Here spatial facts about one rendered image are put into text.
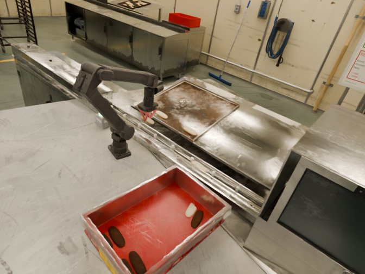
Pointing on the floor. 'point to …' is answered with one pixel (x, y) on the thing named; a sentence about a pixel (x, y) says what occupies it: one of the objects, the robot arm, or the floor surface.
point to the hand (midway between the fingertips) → (147, 118)
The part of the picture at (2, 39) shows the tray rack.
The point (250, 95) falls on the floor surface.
